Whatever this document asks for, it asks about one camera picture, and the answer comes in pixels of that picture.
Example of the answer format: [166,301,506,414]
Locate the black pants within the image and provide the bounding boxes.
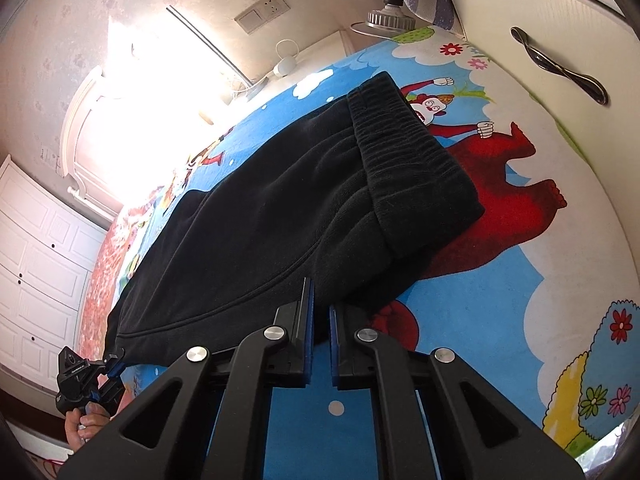
[106,71,487,366]

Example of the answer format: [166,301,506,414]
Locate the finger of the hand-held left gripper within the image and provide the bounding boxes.
[101,351,127,380]
[87,379,122,405]

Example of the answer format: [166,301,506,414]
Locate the white wardrobe door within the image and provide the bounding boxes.
[434,0,640,241]

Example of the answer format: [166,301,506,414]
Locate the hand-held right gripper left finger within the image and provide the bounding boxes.
[57,278,315,480]

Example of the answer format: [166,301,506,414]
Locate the white round plug with cable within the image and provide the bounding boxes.
[230,39,302,103]

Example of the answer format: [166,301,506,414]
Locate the beige wall switch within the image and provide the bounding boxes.
[234,7,267,35]

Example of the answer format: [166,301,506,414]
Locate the white panelled cabinet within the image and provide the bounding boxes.
[0,154,109,387]

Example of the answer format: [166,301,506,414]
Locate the white wall cable duct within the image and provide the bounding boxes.
[166,5,252,87]

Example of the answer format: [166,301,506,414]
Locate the dark metal door handle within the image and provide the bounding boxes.
[510,26,610,107]

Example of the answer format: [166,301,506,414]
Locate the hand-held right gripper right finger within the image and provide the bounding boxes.
[328,304,586,480]

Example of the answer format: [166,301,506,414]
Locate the person's left hand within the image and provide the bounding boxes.
[64,404,112,450]

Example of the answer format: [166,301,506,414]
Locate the beige wall socket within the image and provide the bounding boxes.
[252,0,291,19]

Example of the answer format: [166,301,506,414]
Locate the white bed headboard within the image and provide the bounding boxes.
[61,66,151,222]

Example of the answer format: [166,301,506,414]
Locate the cartoon printed bed sheet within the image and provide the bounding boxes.
[80,25,640,480]

